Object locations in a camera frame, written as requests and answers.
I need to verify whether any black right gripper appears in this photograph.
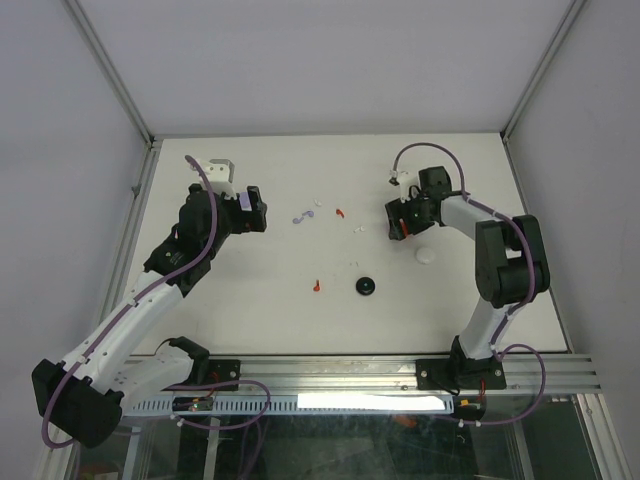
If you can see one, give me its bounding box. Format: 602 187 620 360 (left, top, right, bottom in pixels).
384 189 433 240

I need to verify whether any white round charging case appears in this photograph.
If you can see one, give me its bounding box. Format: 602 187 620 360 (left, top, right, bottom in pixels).
415 247 436 265

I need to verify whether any black round charging case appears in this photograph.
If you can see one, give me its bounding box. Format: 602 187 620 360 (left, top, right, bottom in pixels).
355 276 376 296

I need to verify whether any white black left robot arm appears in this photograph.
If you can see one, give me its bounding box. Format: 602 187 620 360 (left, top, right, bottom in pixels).
31 184 267 449

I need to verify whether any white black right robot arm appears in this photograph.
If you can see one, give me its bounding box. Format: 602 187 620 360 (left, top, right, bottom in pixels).
385 167 550 393

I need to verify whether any lilac round charging case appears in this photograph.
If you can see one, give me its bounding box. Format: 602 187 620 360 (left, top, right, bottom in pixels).
239 192 253 211

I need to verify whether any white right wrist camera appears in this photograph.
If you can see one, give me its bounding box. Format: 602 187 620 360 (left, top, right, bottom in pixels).
389 170 419 203

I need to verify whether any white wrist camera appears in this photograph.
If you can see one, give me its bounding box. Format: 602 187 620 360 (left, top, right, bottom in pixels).
196 159 236 199
389 170 419 203

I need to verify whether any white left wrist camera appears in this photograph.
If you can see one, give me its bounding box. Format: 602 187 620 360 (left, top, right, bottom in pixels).
196 159 236 199

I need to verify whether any left aluminium frame post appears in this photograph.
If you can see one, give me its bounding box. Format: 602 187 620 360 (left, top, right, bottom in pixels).
64 0 156 151

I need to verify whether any white slotted cable duct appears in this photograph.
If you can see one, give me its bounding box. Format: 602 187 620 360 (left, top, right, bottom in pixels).
128 392 454 417

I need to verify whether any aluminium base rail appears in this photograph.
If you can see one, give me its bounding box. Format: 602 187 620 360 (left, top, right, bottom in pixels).
210 352 602 395

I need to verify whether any aluminium corner frame post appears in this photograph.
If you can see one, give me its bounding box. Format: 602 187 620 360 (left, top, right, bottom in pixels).
499 0 589 146

